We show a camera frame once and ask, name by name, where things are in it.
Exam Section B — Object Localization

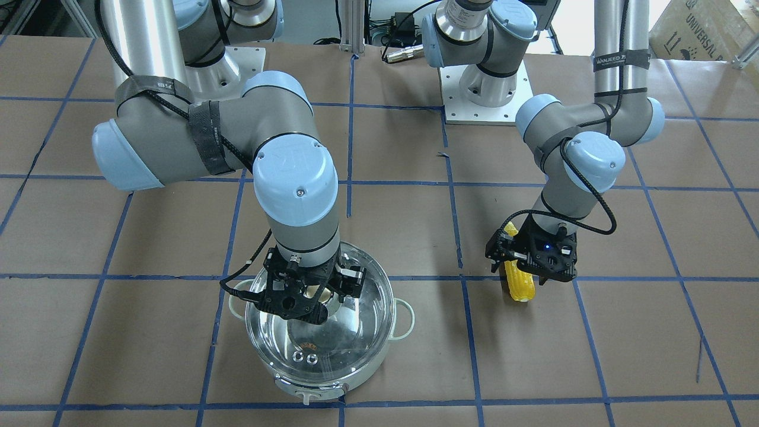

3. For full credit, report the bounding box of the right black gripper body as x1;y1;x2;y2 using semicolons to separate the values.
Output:
263;248;368;316

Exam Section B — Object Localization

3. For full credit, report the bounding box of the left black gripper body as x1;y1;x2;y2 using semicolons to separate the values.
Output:
485;226;578;283

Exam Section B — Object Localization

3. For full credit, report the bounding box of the yellow corn cob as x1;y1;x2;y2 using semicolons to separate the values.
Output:
501;222;536;304

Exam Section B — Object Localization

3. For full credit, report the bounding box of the glass pot lid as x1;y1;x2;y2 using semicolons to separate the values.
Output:
245;241;396;377

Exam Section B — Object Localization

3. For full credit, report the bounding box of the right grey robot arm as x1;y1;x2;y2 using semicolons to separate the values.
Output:
92;1;366;324

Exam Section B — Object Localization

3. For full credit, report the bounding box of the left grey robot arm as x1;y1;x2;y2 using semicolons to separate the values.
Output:
421;1;665;283

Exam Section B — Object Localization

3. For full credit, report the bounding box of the pale green cooking pot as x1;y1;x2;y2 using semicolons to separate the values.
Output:
228;240;416;407

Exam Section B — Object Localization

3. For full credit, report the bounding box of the cardboard box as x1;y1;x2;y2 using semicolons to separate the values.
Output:
649;1;758;60

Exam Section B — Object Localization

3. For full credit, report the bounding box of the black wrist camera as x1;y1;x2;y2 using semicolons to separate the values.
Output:
254;274;328;325

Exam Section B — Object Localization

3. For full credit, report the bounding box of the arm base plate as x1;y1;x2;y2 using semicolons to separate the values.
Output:
185;46;266;101
439;63;533;125

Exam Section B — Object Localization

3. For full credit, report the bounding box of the aluminium frame post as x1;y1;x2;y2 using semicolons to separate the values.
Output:
338;0;368;57

